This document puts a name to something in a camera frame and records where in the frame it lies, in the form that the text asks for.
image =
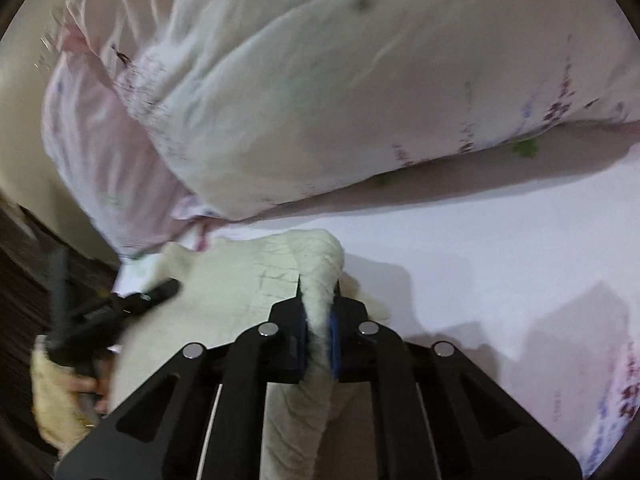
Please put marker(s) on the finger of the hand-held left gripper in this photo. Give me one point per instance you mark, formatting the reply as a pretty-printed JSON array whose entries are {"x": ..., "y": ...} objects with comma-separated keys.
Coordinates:
[{"x": 155, "y": 294}]

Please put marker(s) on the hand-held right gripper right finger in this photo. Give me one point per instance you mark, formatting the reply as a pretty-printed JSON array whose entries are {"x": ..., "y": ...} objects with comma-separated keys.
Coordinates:
[{"x": 355, "y": 340}]

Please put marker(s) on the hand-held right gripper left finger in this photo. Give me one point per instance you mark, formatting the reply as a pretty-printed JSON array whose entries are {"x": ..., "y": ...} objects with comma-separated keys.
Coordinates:
[{"x": 285, "y": 340}]

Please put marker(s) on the person's left hand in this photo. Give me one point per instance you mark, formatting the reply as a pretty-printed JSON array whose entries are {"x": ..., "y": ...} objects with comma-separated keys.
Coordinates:
[{"x": 87, "y": 390}]

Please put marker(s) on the dark wooden furniture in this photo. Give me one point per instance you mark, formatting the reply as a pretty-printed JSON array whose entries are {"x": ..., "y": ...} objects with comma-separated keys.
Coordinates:
[{"x": 30, "y": 280}]

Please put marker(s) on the floral pink bed sheet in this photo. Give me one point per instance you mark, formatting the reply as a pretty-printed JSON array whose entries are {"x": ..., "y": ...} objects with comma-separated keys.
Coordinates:
[{"x": 475, "y": 270}]

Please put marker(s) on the floral pink pillow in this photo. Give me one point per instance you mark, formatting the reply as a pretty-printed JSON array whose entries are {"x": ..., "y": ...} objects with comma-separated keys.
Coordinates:
[
  {"x": 375, "y": 85},
  {"x": 115, "y": 160}
]

